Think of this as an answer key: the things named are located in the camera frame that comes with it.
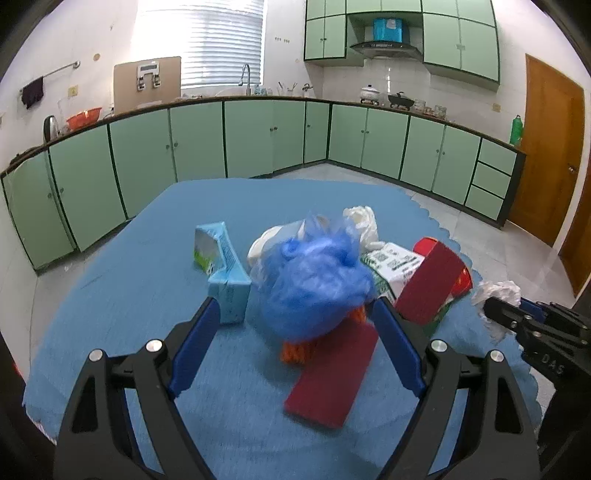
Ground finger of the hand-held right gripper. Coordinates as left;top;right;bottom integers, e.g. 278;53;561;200
520;298;556;320
482;296;544;343

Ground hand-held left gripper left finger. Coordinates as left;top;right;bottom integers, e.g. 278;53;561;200
53;295;222;480

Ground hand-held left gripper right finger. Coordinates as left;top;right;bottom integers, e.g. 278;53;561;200
369;295;541;480

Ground white tissue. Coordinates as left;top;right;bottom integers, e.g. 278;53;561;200
342;205;382;252
471;280;522;344

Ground red paper box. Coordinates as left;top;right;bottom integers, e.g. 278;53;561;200
396;236;475;326

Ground blue plastic bag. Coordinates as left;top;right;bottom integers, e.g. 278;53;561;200
256;215;377;347

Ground light blue carton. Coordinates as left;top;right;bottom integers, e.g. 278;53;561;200
193;220;252;325

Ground dark red cardboard sheet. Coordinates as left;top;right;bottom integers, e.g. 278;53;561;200
283;318;380;429

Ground blue tablecloth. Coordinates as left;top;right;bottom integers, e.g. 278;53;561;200
22;179;542;480

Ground orange mesh net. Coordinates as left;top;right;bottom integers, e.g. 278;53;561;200
279;307;368;366

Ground white plastic bag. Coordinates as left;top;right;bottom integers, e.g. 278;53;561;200
247;220;308;282

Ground wooden door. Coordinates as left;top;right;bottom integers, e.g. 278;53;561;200
508;53;586;247

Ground green lower kitchen cabinets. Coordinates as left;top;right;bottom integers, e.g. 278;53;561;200
0;97;527;273

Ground green kitchen cabinets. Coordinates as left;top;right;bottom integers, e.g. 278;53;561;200
0;97;527;273
303;0;502;85

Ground orange plastic basin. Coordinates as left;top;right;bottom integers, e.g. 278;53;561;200
66;107;103;129

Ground brown cardboard box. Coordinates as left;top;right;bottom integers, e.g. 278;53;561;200
113;56;182;115

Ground green upper kitchen cabinets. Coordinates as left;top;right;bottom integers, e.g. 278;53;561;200
303;0;502;85

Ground range hood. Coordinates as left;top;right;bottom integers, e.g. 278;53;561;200
348;14;423;63

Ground dark hanging towel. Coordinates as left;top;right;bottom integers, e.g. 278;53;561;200
21;76;45;110

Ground white window blinds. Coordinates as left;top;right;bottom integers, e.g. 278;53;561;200
134;0;267;90

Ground metal towel rail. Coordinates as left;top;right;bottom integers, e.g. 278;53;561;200
19;60;81;93

